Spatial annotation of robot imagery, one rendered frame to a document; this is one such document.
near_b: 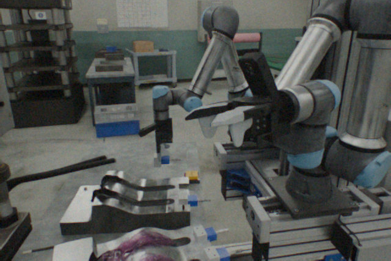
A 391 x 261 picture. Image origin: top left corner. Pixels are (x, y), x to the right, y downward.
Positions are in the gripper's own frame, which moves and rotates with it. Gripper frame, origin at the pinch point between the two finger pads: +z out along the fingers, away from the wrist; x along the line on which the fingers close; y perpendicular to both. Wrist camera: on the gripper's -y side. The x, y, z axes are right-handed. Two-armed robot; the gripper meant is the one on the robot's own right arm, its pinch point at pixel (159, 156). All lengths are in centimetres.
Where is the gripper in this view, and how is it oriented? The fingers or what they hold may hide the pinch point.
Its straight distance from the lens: 149.1
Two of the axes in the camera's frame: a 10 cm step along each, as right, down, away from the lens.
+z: 0.0, 9.4, 3.3
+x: -0.5, -3.3, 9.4
